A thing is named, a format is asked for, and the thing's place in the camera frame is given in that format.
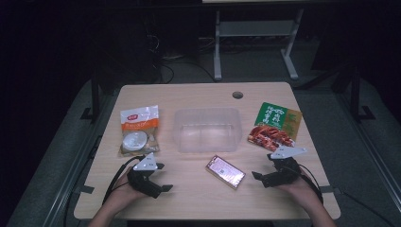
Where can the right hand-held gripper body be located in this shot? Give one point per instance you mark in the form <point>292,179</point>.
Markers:
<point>283,171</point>

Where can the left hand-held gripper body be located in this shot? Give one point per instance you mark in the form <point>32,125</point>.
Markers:
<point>144,178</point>

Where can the green and gold food packet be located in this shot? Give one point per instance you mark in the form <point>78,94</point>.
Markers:
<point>275,127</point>

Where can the small brown rectangular box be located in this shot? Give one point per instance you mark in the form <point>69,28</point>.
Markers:
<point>225,171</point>

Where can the clear plastic container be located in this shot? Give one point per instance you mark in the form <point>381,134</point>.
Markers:
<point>207,130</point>

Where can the person's left hand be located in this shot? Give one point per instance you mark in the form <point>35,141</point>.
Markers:
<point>126,189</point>

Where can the person's right hand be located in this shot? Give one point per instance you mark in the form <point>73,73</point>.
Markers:
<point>298,189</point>

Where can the white and orange snack packet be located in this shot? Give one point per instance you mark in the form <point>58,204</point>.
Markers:
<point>139,130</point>

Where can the black metal stand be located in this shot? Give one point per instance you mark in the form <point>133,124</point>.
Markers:
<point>94,101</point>
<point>355,94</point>

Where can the white metal stand frame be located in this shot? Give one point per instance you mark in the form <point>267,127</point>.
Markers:
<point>217,47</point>

